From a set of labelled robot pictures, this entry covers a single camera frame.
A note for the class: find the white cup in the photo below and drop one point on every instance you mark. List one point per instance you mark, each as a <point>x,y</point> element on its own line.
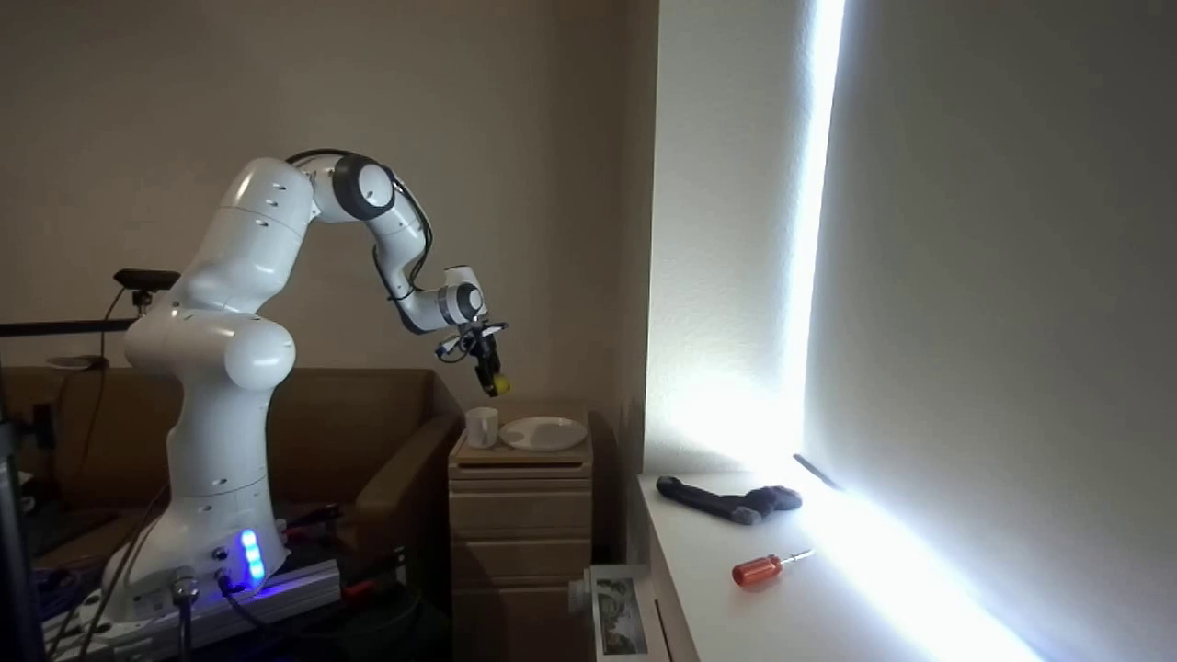
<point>483,430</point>

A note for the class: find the grey robot base platform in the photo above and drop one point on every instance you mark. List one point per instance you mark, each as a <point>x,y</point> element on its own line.
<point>288,585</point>

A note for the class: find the white window sill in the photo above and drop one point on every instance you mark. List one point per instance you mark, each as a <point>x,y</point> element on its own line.
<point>760,611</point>

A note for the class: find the brown cardboard box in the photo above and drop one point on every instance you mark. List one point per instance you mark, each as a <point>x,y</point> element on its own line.
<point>369,430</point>

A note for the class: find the white plate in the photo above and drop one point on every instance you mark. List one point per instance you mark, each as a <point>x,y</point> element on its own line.
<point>541,433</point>

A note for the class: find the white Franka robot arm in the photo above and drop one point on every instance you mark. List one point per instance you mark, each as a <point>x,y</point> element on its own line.
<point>223,369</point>

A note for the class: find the white framed panel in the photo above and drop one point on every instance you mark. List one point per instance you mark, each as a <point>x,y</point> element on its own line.
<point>617,611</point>

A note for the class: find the beige drawer cabinet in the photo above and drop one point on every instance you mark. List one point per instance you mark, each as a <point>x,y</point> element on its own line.
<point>520,537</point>

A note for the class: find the white window blind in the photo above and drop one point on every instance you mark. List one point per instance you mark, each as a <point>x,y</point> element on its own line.
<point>1004,308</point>

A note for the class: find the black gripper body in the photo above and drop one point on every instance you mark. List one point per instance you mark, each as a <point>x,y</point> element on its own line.
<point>483,347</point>

